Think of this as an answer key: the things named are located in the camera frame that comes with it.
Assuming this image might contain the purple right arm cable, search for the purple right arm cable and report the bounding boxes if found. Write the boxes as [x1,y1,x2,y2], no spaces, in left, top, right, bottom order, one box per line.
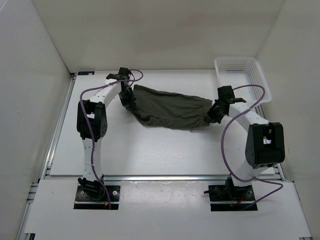
[221,85,285,209]

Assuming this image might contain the aluminium right side rail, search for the aluminium right side rail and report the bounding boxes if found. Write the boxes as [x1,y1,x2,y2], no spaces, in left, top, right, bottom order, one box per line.
[253,111,284,170]

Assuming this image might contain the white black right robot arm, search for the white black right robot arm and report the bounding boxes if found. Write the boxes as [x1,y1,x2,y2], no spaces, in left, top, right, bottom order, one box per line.
[204,84,285,200]

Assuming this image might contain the aluminium left side rail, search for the aluminium left side rail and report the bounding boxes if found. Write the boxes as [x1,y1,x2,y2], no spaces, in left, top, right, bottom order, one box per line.
[15,72,77,240]

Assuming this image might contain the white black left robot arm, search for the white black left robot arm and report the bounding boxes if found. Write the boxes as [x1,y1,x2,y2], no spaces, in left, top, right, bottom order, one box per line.
[76,67,137,202]

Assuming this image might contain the dark corner label sticker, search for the dark corner label sticker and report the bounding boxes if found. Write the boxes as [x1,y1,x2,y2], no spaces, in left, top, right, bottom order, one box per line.
[77,71,95,76]

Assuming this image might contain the white perforated plastic basket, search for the white perforated plastic basket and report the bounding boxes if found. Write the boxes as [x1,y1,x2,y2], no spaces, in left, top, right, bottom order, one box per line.
[214,56,272,104]

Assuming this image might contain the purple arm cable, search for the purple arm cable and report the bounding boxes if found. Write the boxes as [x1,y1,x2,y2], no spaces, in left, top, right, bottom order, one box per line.
[221,85,285,209]
[79,69,145,205]

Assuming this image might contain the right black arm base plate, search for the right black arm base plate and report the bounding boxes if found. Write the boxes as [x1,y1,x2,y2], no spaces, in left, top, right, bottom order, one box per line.
[203,184,258,212]

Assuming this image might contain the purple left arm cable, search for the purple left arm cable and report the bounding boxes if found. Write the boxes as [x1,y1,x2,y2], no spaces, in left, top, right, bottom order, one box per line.
[79,69,145,205]

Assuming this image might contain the olive green shorts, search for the olive green shorts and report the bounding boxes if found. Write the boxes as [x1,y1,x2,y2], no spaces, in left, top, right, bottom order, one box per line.
[129,84,213,131]

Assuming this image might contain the aluminium front rail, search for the aluminium front rail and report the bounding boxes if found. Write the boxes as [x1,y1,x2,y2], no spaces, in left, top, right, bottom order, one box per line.
[103,174,229,183]

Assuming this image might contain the aluminium rail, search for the aluminium rail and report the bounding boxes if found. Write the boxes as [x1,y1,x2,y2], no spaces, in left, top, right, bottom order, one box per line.
[15,72,77,240]
[103,174,229,183]
[253,111,284,170]

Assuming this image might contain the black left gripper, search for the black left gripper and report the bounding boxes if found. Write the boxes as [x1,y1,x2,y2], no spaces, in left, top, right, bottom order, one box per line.
[117,86,137,111]

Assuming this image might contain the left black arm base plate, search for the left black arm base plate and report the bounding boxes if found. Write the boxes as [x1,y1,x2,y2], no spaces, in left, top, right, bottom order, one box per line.
[73,185,121,210]

